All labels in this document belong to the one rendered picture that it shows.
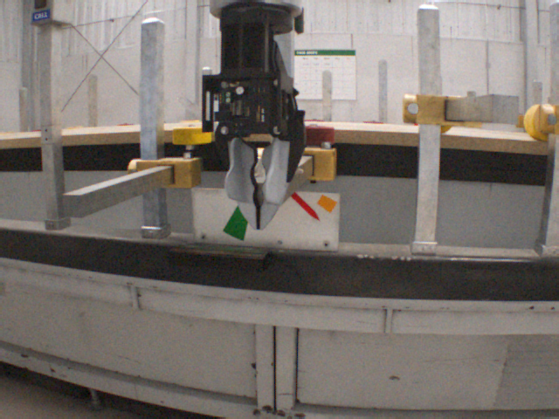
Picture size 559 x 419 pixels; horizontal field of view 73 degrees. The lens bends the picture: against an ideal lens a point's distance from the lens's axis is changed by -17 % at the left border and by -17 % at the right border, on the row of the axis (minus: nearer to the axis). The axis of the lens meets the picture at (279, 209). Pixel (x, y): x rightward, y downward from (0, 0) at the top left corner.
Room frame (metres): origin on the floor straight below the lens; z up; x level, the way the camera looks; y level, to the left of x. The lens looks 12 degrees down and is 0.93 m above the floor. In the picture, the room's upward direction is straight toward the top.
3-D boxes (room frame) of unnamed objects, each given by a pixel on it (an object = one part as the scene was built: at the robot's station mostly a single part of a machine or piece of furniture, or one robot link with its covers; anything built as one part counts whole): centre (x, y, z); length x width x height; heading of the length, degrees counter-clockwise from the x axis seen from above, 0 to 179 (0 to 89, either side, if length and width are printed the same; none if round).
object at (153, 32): (0.82, 0.24, 0.88); 0.04 x 0.04 x 0.48; 78
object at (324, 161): (0.77, -0.03, 0.85); 0.14 x 0.06 x 0.05; 78
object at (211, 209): (0.75, 0.03, 0.75); 0.26 x 0.01 x 0.10; 78
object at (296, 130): (0.44, 0.00, 0.91); 0.05 x 0.02 x 0.09; 78
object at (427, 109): (0.72, -0.27, 0.95); 0.14 x 0.06 x 0.05; 78
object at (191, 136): (0.91, 0.18, 0.85); 0.08 x 0.08 x 0.11
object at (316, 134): (0.86, -0.06, 0.85); 0.08 x 0.08 x 0.11
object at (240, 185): (0.43, 0.04, 0.86); 0.06 x 0.03 x 0.09; 168
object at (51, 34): (0.88, 0.50, 0.93); 0.05 x 0.05 x 0.45; 78
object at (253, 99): (0.42, 0.02, 0.97); 0.09 x 0.08 x 0.12; 168
